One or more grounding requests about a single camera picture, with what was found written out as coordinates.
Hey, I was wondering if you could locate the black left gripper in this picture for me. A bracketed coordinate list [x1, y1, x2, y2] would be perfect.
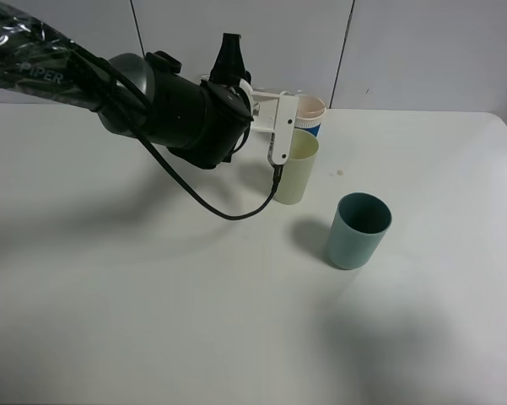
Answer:
[168, 33, 253, 169]

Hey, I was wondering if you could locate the pale green plastic cup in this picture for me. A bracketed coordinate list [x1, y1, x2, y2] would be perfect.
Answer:
[275, 128, 319, 205]

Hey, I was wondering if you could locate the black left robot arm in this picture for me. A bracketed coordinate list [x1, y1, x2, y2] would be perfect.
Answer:
[0, 2, 253, 170]

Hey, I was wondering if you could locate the blue and white cup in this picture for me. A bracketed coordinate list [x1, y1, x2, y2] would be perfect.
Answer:
[294, 94, 327, 137]

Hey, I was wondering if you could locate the teal plastic cup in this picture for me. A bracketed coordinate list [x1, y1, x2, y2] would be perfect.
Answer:
[326, 192, 392, 270]

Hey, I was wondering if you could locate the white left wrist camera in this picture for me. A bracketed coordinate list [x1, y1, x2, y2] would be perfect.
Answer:
[230, 82, 299, 165]

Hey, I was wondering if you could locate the black braided camera cable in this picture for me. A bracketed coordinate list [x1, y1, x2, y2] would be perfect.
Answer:
[67, 41, 284, 220]

